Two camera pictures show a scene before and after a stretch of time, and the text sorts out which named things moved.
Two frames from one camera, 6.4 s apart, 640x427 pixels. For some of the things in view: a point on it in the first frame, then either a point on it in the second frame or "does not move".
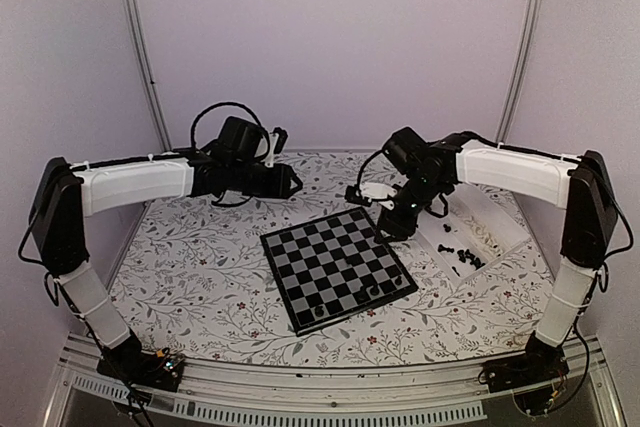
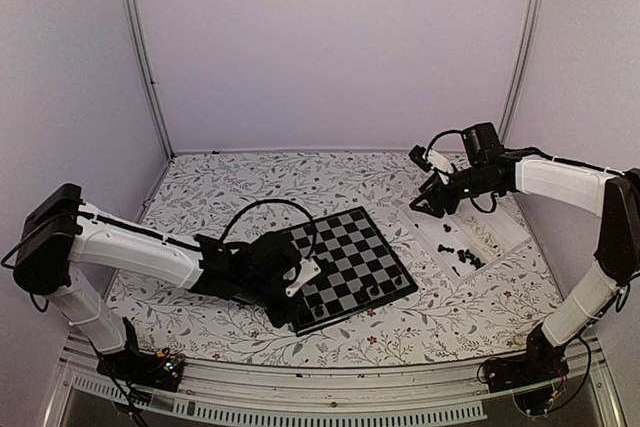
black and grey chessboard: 333,267 does not move
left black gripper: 281,187 to 281,318
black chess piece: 362,295 does not move
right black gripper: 401,229 to 437,211
